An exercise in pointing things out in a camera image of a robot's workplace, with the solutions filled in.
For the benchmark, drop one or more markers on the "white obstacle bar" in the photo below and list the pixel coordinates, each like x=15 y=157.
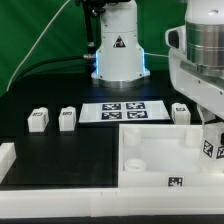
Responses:
x=111 y=202
x=7 y=158

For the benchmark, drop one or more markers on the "green backdrop curtain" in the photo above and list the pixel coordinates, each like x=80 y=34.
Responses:
x=35 y=30

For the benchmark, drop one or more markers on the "black vertical pole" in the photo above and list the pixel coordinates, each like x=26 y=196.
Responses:
x=89 y=32

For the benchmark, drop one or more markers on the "white front obstacle bar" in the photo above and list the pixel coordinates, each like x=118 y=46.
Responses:
x=111 y=202

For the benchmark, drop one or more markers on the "white left obstacle bar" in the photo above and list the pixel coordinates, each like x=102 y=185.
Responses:
x=7 y=158

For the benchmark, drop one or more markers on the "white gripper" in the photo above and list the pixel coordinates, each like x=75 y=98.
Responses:
x=196 y=66

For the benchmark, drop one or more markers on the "white square tabletop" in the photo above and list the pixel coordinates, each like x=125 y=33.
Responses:
x=163 y=156

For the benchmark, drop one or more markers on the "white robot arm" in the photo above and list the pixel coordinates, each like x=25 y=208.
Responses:
x=119 y=61

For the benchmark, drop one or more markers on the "white marker sheet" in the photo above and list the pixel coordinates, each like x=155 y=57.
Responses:
x=123 y=111

